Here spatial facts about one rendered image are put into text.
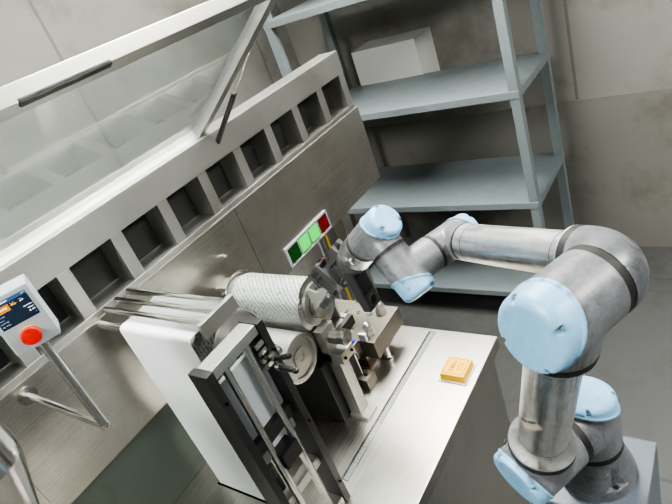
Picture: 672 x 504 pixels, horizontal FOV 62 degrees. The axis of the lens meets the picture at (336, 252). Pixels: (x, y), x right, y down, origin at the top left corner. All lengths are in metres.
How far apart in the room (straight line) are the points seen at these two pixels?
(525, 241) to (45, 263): 0.96
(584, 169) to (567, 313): 2.64
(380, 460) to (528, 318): 0.78
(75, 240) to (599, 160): 2.68
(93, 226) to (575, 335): 1.04
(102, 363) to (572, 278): 1.04
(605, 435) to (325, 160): 1.24
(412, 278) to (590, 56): 2.22
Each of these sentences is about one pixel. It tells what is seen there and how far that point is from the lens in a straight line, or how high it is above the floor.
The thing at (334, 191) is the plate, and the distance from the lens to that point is 1.99.
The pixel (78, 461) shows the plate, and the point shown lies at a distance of 1.45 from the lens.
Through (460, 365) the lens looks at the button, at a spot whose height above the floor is 0.92.
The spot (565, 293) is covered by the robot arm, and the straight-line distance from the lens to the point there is 0.76.
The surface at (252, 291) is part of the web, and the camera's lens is 1.46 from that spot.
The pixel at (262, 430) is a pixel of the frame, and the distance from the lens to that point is 1.13.
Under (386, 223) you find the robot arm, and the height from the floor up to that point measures 1.50.
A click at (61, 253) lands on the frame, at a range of 1.34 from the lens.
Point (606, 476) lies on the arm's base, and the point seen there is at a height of 0.96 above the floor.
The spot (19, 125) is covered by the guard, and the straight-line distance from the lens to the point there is 0.95.
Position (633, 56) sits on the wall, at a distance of 3.11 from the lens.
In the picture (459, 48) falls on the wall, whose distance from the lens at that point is 3.28.
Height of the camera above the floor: 1.98
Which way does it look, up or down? 28 degrees down
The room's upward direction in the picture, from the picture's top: 21 degrees counter-clockwise
